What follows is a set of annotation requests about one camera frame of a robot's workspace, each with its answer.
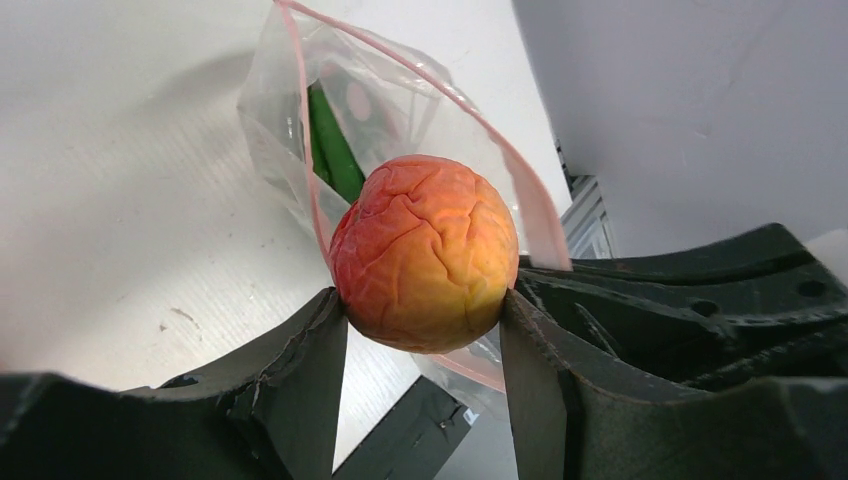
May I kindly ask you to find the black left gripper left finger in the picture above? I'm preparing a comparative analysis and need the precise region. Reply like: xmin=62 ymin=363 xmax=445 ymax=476
xmin=130 ymin=287 xmax=348 ymax=479

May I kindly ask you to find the orange peach fruit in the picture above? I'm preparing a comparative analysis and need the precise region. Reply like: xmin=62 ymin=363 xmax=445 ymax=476
xmin=329 ymin=155 xmax=519 ymax=354

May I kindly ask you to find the clear zip top bag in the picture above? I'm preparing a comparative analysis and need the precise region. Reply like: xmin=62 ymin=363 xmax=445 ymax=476
xmin=237 ymin=1 xmax=571 ymax=392

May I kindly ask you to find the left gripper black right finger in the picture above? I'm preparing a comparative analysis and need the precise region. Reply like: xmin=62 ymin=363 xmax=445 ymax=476
xmin=500 ymin=291 xmax=716 ymax=479

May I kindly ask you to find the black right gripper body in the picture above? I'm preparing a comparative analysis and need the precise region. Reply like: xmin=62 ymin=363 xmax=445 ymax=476
xmin=516 ymin=223 xmax=847 ymax=391

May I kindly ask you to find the long green chili pepper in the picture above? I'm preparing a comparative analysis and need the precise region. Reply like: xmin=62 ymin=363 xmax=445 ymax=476
xmin=307 ymin=84 xmax=365 ymax=203

